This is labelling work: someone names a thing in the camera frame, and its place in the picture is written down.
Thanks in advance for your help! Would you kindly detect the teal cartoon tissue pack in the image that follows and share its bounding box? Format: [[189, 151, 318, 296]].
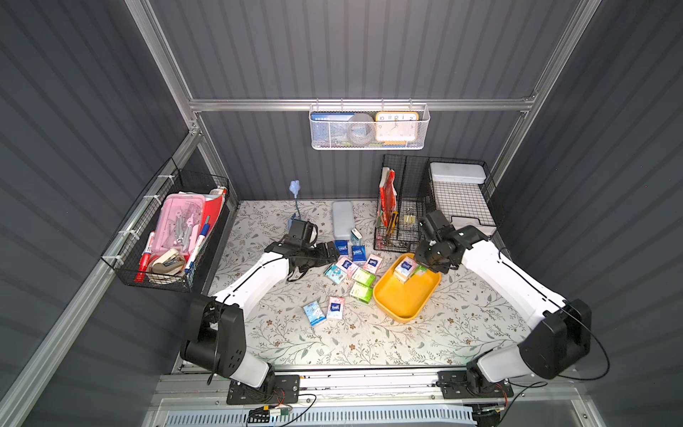
[[325, 265, 347, 285]]

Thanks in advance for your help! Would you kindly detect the light blue heart tissue pack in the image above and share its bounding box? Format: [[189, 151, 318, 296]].
[[303, 301, 327, 327]]

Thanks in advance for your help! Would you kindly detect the red marker pen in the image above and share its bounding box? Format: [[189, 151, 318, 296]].
[[134, 231, 156, 283]]

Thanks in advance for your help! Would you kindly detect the grey tape roll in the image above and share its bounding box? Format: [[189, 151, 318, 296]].
[[347, 113, 375, 147]]

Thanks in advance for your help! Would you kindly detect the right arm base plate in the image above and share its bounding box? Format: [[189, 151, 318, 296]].
[[435, 370, 514, 400]]

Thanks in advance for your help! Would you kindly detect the orange alarm clock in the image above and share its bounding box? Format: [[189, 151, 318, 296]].
[[375, 111, 420, 143]]

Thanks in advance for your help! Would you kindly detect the black wire desk organizer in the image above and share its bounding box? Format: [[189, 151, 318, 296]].
[[374, 154, 505, 254]]

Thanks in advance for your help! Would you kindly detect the white wire wall basket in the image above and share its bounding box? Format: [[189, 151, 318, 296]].
[[309, 101, 431, 151]]

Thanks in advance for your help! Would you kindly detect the pink Tempo tissue pack left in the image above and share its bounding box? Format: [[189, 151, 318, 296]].
[[336, 256, 359, 278]]

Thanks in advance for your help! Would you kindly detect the green tissue pack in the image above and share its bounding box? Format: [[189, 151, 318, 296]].
[[352, 268, 376, 288], [350, 282, 373, 304], [414, 265, 429, 277]]

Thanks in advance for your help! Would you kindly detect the pink Tempo tissue pack right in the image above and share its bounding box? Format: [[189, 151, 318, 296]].
[[363, 254, 382, 275]]

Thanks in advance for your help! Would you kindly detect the dark blue Tempo tissue pack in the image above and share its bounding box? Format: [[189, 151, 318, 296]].
[[334, 240, 350, 256]]

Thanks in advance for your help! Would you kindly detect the light blue pencil case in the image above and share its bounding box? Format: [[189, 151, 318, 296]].
[[332, 201, 355, 240]]

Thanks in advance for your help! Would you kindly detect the pink Tempo pack front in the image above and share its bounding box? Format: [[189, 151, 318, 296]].
[[327, 296, 345, 320]]

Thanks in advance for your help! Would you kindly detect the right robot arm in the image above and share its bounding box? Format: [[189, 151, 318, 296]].
[[414, 210, 593, 393]]

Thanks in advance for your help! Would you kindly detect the yellow plastic storage box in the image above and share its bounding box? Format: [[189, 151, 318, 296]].
[[373, 253, 443, 324]]

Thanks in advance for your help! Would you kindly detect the white lidded box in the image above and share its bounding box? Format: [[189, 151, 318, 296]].
[[430, 162, 487, 185]]

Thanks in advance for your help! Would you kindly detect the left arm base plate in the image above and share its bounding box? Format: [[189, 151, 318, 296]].
[[226, 375, 301, 406]]

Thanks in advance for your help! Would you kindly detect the pink tempo tissue pack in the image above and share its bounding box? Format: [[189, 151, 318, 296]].
[[336, 256, 359, 278], [363, 254, 382, 275]]

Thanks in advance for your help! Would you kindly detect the pink plastic case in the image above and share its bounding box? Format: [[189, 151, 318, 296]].
[[152, 193, 206, 257]]

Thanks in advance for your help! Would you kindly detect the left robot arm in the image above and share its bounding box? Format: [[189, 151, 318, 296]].
[[180, 220, 340, 390]]

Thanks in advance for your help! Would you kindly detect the blue white cartoon tissue pack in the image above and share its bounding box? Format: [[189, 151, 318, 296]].
[[393, 254, 418, 283]]

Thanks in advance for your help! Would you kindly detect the blue flower pen holder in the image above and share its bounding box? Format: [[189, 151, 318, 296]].
[[287, 180, 302, 227]]

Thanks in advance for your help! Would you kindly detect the black wire side basket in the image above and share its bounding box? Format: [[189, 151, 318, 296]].
[[101, 161, 229, 293]]

